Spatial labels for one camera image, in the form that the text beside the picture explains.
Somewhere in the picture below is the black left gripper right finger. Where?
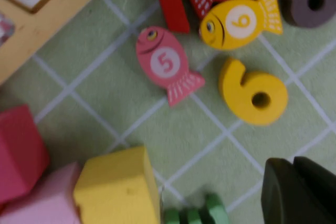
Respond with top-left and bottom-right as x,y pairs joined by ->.
293,155 -> 336,224

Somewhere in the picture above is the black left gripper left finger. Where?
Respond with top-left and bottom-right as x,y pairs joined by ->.
261,157 -> 320,224

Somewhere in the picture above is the green number piece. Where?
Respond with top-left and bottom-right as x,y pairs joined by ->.
163,194 -> 229,224

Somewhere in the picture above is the pink fish piece number five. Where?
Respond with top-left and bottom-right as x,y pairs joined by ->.
135,26 -> 206,108

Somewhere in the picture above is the yellow fish piece number six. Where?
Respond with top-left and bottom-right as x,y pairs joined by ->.
198,0 -> 284,51

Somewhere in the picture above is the brown number eight piece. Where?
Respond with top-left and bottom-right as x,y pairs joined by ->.
274,0 -> 336,28

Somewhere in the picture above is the wooden number shape puzzle board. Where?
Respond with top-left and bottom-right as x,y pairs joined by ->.
0,0 -> 120,86

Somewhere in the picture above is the yellow wooden cube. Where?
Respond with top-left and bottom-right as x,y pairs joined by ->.
72,145 -> 161,224

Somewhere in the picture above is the pink wooden cube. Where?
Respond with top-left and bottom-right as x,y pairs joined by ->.
0,162 -> 82,224

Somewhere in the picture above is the red wooden cube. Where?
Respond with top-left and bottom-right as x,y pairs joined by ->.
0,104 -> 50,205

